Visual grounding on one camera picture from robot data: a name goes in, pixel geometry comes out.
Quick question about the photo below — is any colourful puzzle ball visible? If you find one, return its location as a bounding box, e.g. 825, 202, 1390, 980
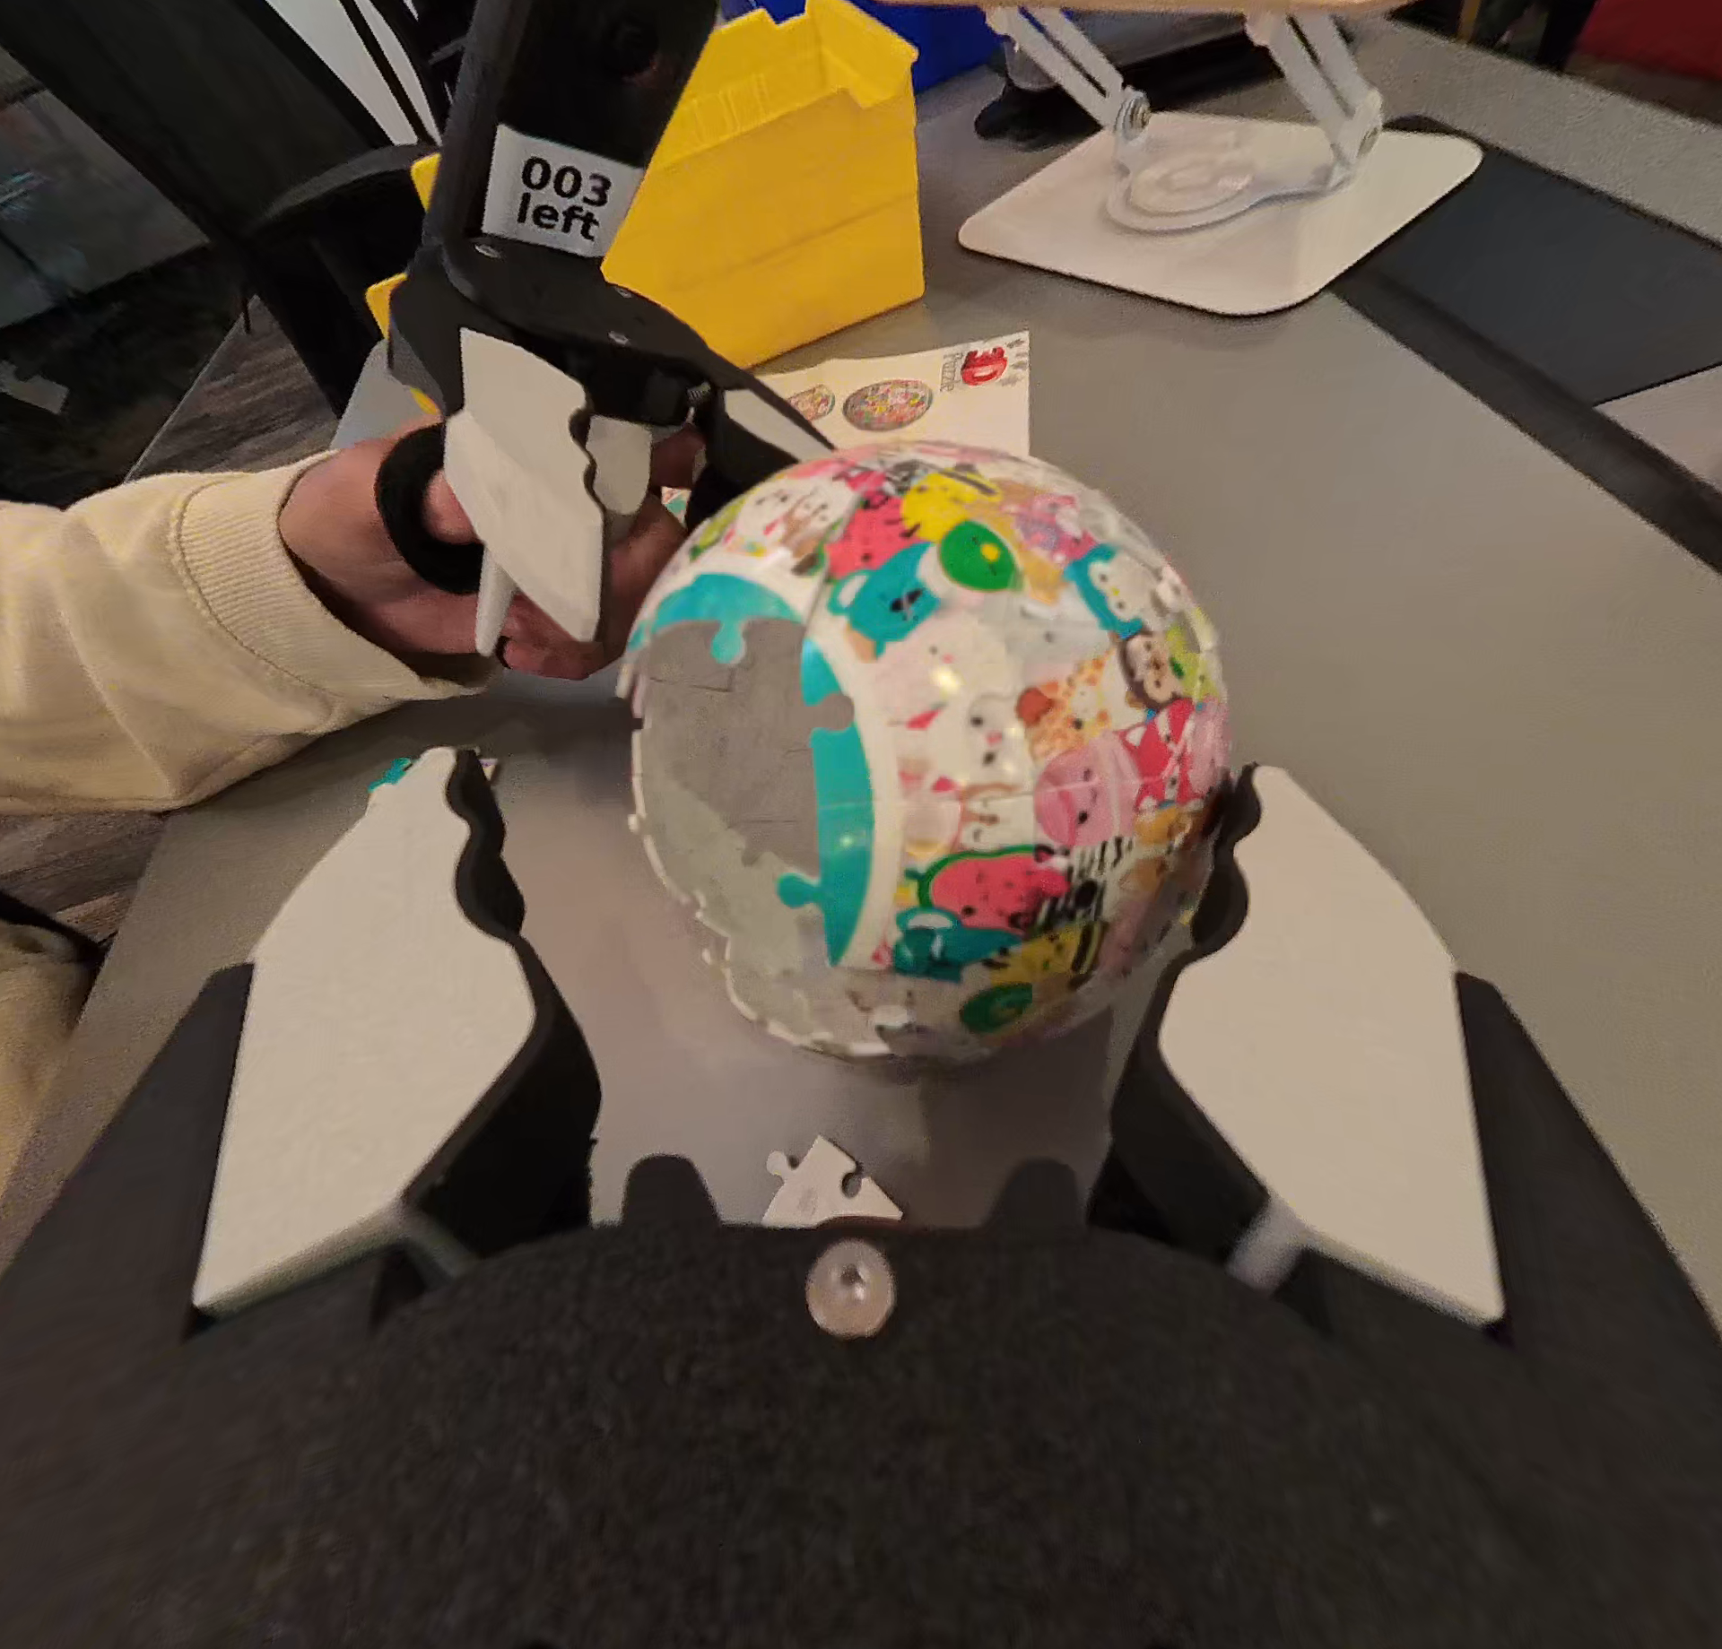
618, 441, 1230, 1065

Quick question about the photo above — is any person's left hand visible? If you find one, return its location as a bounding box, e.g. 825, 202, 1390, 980
280, 422, 709, 683

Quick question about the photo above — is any white puzzle piece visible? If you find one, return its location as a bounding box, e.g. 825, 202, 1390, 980
764, 1134, 905, 1229

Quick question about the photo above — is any blue plastic bin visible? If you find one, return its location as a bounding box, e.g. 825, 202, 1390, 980
718, 0, 1002, 97

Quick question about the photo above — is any yellow plastic bin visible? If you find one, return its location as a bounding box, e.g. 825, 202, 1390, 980
370, 0, 927, 414

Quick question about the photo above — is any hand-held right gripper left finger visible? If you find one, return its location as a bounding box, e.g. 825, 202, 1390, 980
193, 744, 603, 1317

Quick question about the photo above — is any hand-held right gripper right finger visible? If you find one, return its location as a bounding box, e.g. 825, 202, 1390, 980
1089, 762, 1508, 1327

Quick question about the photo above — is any printed instruction sheet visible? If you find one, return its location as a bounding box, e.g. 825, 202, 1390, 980
754, 332, 1033, 461

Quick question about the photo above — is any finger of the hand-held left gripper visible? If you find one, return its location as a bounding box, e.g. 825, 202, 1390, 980
584, 375, 838, 519
440, 327, 606, 659

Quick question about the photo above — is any black office chair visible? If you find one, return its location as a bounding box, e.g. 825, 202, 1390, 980
0, 0, 450, 414

